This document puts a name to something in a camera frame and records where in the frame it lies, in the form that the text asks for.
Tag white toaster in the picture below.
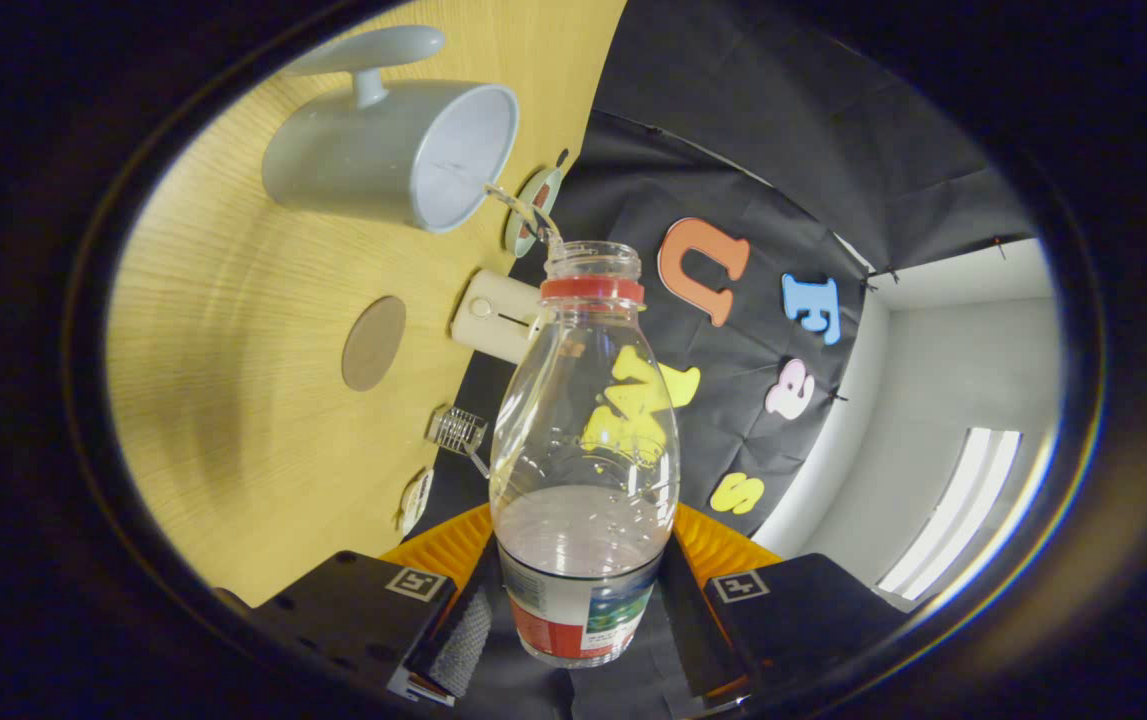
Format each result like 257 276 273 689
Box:
450 269 544 365

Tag small metal wire rack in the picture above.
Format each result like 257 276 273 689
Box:
424 406 494 479

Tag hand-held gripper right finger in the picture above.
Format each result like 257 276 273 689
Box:
658 503 909 701

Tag white divided sauce dish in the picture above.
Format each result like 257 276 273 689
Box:
395 467 435 538

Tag pale green plate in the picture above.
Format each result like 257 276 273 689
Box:
504 166 566 259

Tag round brown coaster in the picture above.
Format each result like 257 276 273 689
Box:
341 295 408 392

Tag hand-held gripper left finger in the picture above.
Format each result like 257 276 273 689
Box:
216 503 502 708

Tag white cup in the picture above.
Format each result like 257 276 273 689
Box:
261 25 520 234

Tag clear plastic juice bottle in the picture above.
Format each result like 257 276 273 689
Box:
489 241 681 669

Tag wooden table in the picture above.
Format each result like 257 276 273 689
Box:
105 0 629 608

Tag long ceiling light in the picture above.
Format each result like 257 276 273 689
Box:
878 428 1022 599

